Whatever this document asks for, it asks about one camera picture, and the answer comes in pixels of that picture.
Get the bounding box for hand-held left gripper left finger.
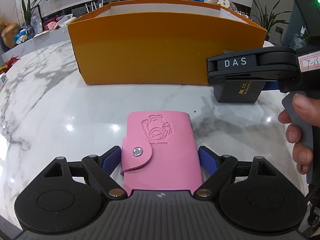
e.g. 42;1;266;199
44;146;127;198

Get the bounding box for blue snack packet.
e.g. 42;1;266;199
14;29;29;43

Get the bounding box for white plastic tray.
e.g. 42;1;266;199
57;15;75;27

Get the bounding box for white wifi router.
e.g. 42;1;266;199
84;1;105;14

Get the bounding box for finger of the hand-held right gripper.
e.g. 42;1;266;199
206;46;298;85
262;79;281;92

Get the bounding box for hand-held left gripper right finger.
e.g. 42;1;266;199
194;146;277;198

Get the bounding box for potted long-leaf plant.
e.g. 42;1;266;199
249;0;292;40

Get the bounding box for golden gourd vase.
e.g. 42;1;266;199
1;22;20;48

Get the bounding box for green plant in glass vase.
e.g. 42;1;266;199
20;0;45;34

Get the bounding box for pink card wallet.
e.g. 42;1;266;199
120;112;203;197

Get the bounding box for person's right hand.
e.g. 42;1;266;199
278;92;314;175

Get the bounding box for plant in plastic bag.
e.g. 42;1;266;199
291;32;309;50

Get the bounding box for orange cardboard box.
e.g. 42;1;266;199
67;0;268;85

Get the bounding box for black small box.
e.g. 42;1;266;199
214;79;265;104

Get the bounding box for red storage box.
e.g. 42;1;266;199
42;17;63;30

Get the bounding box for colourful feather bunch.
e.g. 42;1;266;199
0;55;22;74

